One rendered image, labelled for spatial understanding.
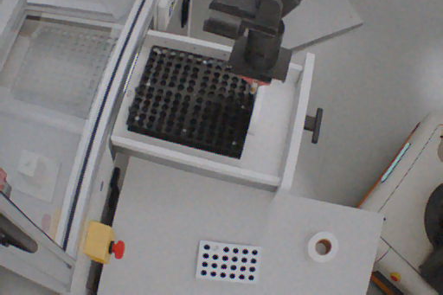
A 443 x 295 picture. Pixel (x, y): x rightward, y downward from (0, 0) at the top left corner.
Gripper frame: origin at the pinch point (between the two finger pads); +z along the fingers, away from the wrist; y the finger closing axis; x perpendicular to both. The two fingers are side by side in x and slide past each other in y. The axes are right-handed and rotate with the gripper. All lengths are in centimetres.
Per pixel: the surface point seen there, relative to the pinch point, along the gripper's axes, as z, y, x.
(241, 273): 15.9, 8.0, -33.0
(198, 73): 4.7, -11.0, 0.6
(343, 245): 20.0, 28.1, -21.1
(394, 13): 95, 51, 109
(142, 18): -4.7, -23.9, 4.6
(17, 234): -51, -15, -48
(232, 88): 4.8, -4.0, -0.4
